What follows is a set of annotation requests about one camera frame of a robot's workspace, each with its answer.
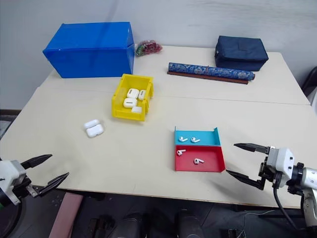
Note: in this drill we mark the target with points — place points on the blue patterned rolled scroll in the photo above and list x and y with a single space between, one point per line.
210 71

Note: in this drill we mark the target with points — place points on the red shallow tray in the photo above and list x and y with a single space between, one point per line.
213 161

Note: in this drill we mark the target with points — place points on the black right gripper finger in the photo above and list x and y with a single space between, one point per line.
244 178
251 147

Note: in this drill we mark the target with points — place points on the navy fabric bag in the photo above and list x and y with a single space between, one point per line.
240 53

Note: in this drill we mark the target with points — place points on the dark rounded shape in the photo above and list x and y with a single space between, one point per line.
135 224

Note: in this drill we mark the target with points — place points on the brown wooden scroll rod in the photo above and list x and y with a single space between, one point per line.
208 77

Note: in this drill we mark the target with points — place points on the bag of red green items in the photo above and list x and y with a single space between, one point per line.
148 47

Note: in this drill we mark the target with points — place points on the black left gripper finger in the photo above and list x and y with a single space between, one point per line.
53 184
37 160

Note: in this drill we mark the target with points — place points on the large blue plastic box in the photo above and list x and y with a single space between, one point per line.
89 53

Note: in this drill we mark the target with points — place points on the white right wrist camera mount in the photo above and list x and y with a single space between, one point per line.
282 161

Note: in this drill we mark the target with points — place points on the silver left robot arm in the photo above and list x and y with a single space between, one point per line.
3 198

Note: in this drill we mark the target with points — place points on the yellow plastic bin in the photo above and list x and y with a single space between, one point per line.
123 114

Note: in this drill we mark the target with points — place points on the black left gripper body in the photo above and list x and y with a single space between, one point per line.
23 189

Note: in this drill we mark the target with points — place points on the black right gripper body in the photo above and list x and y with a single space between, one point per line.
268 174

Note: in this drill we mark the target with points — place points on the blue shallow tray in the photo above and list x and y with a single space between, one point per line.
210 139

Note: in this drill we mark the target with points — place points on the pink board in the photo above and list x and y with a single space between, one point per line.
65 215

